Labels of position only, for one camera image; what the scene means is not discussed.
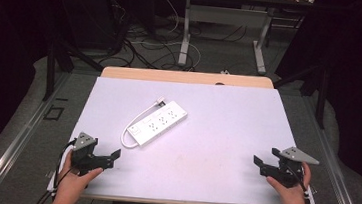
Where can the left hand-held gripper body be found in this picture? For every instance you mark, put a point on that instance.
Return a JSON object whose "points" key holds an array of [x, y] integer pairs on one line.
{"points": [[83, 153]]}

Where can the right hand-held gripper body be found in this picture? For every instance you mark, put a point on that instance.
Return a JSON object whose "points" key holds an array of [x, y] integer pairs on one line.
{"points": [[291, 166]]}

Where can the person's right hand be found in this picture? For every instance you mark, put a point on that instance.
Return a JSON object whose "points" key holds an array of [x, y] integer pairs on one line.
{"points": [[290, 193]]}

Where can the person's left hand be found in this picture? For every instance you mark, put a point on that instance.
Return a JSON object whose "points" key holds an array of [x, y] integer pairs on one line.
{"points": [[72, 183]]}

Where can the white power strip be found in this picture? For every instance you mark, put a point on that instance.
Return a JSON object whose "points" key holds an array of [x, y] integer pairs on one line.
{"points": [[158, 122]]}

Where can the white table cover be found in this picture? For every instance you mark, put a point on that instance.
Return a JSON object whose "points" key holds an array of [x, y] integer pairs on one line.
{"points": [[215, 145]]}

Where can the white power plug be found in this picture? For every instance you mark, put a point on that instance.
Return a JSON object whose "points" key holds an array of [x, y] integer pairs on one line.
{"points": [[161, 101]]}

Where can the black metal stand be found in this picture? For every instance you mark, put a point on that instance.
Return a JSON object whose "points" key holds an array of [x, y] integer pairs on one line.
{"points": [[322, 95], [51, 69]]}

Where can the wooden table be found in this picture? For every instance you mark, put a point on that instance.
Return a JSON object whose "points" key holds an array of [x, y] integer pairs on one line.
{"points": [[188, 77]]}

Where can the white-legged desk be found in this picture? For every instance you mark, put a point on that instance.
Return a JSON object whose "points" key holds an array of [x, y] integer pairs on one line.
{"points": [[227, 16]]}

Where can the aluminium floor rail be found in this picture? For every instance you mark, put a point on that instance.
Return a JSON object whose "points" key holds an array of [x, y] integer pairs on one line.
{"points": [[336, 170], [14, 146]]}

